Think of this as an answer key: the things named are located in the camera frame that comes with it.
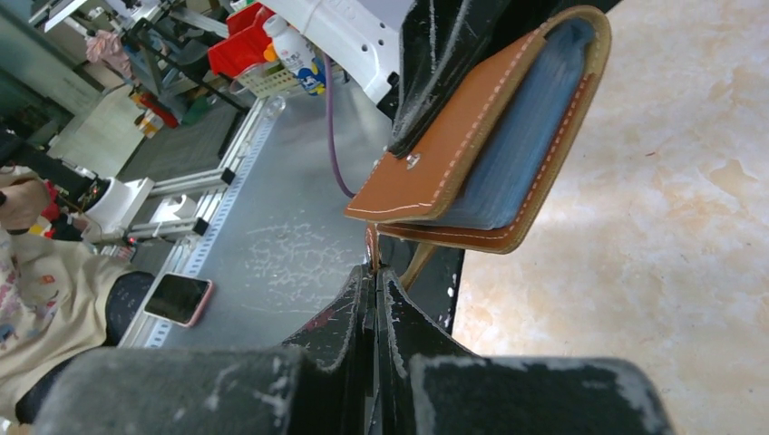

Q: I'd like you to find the white milk bottle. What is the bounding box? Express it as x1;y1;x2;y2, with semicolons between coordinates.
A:
262;14;326;95

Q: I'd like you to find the red plastic bin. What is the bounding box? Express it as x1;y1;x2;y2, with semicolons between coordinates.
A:
208;1;274;79

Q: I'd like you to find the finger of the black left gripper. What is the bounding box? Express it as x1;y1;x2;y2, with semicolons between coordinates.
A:
388;1;544;159

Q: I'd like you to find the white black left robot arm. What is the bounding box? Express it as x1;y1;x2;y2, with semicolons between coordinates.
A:
264;1;550;159

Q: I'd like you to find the pink cased smartphone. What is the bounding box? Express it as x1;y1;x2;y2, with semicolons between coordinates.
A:
143;273;214;328

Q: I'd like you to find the aluminium frame rail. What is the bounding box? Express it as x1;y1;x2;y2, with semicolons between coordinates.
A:
117;95;284;351

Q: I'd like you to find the brown leather card holder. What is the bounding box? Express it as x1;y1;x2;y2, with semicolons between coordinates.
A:
346;5;611;288

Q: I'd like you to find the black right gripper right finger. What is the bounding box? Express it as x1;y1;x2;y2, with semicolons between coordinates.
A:
376;268;673;434

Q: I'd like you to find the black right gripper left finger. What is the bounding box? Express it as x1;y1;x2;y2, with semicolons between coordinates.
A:
33;266;375;434

